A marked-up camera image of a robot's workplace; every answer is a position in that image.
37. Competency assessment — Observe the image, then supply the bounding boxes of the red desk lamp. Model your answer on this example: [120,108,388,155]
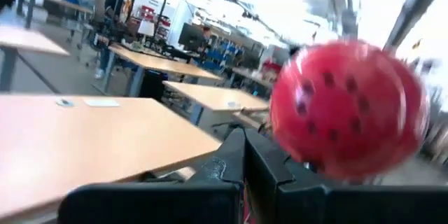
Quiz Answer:
[269,39,431,183]

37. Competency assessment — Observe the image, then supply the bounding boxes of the person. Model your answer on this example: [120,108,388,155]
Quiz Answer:
[93,0,140,81]

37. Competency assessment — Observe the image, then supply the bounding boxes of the silver desk grommet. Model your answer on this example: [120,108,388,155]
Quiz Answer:
[55,98,75,109]

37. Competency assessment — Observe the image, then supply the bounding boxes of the grey metal pole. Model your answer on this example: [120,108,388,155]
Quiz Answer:
[383,0,448,53]

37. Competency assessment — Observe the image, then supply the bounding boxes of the large wooden desk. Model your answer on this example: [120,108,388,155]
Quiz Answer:
[0,94,222,220]

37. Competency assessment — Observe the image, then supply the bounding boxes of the white rectangular plate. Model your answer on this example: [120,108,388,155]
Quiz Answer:
[83,98,121,109]

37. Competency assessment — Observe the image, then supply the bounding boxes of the computer monitor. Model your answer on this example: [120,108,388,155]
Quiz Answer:
[177,22,207,53]

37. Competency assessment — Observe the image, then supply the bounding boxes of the background wooden table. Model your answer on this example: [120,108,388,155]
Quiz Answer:
[162,80,270,129]
[0,24,71,94]
[101,43,224,98]

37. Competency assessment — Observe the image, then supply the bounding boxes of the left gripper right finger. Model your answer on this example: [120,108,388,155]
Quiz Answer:
[244,128,448,224]

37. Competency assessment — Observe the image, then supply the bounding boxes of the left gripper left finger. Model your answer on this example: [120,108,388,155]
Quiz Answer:
[57,127,246,224]

